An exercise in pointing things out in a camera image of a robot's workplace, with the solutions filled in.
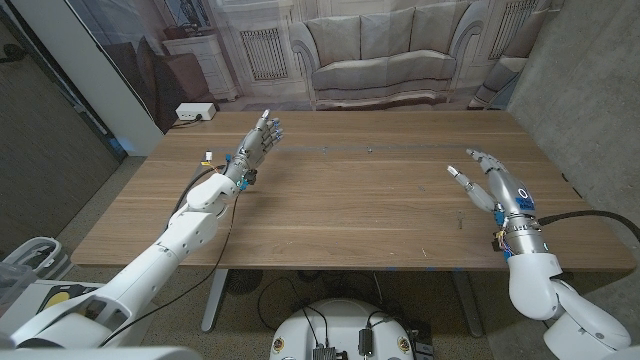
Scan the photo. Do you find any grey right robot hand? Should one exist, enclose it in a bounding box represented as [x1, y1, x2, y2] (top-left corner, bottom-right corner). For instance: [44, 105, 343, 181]
[446, 148, 539, 225]

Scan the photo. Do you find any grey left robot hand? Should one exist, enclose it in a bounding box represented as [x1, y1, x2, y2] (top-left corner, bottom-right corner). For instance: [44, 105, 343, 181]
[224, 108, 285, 184]

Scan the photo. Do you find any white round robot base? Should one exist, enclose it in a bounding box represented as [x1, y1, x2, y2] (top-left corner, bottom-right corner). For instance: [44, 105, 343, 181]
[269, 298, 416, 360]

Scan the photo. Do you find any white power strip box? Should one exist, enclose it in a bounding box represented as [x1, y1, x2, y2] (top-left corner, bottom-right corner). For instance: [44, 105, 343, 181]
[174, 102, 217, 122]

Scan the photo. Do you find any grey table leg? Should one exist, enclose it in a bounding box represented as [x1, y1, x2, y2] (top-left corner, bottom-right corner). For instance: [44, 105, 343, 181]
[201, 268, 229, 334]
[451, 269, 485, 339]

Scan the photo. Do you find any black round fan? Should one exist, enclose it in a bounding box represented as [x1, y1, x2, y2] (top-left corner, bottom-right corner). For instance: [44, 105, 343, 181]
[225, 269, 264, 297]

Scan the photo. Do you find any printed living room backdrop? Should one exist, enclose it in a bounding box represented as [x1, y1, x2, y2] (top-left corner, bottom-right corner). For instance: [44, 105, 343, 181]
[64, 0, 566, 135]

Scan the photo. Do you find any white partition panel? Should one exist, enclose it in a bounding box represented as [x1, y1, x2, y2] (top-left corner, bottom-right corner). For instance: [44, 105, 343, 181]
[12, 0, 165, 157]

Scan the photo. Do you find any small black box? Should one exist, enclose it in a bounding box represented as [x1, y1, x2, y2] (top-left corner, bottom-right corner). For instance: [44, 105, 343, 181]
[358, 327, 374, 357]

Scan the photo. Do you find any white grey plastic device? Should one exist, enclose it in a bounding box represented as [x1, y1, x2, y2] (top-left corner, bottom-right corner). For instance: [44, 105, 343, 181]
[0, 236, 75, 281]

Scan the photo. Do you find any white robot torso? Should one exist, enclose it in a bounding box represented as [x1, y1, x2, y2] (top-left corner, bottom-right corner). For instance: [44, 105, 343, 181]
[0, 346, 204, 360]

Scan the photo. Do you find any clear plastic bin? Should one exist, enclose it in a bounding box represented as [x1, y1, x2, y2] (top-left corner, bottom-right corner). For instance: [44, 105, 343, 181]
[0, 261, 40, 317]

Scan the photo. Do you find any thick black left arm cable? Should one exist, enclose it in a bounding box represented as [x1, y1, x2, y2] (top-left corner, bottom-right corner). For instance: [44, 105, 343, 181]
[167, 164, 227, 224]

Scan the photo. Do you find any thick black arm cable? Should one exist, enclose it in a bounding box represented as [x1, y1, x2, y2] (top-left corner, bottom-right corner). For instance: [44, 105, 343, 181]
[537, 209, 640, 244]
[167, 164, 227, 224]

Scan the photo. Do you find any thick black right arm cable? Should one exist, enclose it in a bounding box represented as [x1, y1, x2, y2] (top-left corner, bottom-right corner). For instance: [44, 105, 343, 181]
[537, 209, 640, 244]

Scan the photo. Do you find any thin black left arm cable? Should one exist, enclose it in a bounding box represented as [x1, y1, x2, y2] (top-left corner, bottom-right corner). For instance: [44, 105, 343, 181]
[98, 193, 240, 348]

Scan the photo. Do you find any black floor cable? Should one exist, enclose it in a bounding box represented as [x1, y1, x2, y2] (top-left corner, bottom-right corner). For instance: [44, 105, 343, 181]
[256, 276, 332, 351]

